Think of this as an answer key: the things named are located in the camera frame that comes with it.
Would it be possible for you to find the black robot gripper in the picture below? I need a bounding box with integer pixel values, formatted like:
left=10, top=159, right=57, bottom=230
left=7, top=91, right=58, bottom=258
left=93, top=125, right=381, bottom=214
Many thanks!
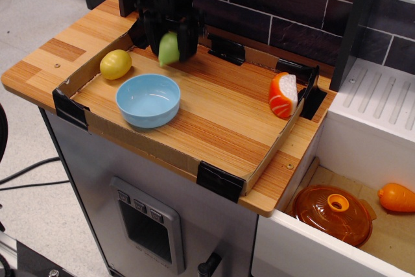
left=137, top=0, right=203, bottom=62

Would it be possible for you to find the green toy pear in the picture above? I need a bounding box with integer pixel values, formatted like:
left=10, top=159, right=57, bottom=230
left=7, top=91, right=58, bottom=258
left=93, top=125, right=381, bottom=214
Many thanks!
left=158, top=32, right=180, bottom=67

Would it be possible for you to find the light blue bowl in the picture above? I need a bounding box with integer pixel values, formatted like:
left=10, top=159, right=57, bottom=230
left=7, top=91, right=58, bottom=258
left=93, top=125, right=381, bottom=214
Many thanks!
left=115, top=74, right=181, bottom=128

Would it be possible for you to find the yellow toy lemon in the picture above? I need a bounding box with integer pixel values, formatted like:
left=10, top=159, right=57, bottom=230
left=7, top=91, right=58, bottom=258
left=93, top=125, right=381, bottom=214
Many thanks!
left=99, top=49, right=132, bottom=80

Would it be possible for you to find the toy salmon sushi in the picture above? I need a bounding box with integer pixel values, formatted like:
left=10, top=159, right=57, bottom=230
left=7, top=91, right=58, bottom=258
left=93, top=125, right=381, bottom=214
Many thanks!
left=268, top=72, right=298, bottom=119

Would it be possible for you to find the cardboard fence with black tape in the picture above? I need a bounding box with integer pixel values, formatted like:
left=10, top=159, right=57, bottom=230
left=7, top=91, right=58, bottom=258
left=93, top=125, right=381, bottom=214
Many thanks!
left=53, top=34, right=326, bottom=200

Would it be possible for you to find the grey toy oven cabinet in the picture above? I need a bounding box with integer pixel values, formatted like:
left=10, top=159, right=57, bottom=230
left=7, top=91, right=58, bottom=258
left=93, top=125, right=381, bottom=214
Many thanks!
left=42, top=111, right=257, bottom=276

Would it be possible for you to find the white toy sink unit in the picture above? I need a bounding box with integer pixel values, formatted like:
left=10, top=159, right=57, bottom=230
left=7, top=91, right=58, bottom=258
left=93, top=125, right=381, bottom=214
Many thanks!
left=251, top=59, right=414, bottom=276

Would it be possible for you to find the black oven knob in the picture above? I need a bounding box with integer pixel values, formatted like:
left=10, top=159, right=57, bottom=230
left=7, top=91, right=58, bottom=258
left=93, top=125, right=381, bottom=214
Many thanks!
left=197, top=252, right=222, bottom=277

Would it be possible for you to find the orange pot lid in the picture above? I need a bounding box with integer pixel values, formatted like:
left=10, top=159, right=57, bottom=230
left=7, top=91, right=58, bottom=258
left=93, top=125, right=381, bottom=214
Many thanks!
left=292, top=185, right=373, bottom=247

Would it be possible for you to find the orange toy carrot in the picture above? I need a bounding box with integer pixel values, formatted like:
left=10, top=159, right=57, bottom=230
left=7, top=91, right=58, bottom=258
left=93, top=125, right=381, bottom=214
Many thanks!
left=377, top=183, right=414, bottom=213

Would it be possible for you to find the black vertical post right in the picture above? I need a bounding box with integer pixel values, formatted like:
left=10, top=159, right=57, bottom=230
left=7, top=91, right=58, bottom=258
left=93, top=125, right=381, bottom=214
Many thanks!
left=329, top=0, right=373, bottom=91

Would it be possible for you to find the black cable on floor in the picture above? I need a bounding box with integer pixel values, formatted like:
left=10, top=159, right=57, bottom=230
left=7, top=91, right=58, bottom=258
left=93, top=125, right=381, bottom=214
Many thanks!
left=0, top=156, right=71, bottom=192

